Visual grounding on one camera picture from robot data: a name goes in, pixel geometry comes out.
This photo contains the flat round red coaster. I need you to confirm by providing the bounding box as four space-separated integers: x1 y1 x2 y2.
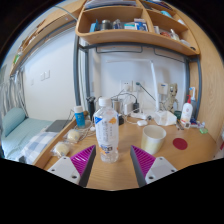
172 137 189 151

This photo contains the plastic-wrapped bun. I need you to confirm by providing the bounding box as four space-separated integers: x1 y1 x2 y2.
50 141 72 158
63 129 82 144

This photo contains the white red-pump lotion bottle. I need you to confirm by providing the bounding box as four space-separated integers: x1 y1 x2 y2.
180 94 194 127

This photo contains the white tissue box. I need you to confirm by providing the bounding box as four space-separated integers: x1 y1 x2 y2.
153 110 178 127

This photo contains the wooden shelf unit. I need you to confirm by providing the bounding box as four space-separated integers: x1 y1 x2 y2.
75 0 201 57

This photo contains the small blue white-capped bottle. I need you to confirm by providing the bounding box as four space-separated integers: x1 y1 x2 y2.
73 105 87 129

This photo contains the bed with checkered bedding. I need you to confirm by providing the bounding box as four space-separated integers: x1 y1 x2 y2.
1 118 59 164

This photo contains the black electric shaver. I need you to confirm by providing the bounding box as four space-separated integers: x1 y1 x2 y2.
85 96 97 122

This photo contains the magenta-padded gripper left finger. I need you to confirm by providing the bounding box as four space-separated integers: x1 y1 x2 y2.
46 144 97 188

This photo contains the wooden tree figurine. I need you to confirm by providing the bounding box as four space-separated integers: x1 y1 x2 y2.
165 83 179 113

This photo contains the wooden bunk rail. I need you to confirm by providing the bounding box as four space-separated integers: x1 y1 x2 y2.
9 0 84 78

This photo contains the clear plastic water bottle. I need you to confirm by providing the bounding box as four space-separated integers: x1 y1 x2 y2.
93 96 120 164

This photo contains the grey laptop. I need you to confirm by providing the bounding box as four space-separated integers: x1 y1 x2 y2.
45 119 71 133

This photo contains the black plug-in charger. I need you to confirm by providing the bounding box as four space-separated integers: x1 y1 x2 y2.
132 101 141 114

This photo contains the teal pillow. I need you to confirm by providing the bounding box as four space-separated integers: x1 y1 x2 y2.
1 107 28 138

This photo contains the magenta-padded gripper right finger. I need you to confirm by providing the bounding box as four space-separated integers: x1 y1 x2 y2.
129 144 179 188

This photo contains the grey metal desk frame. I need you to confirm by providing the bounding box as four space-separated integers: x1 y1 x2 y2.
73 33 203 118

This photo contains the clear spray bottle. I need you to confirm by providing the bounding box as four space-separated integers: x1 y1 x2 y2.
188 86 198 119

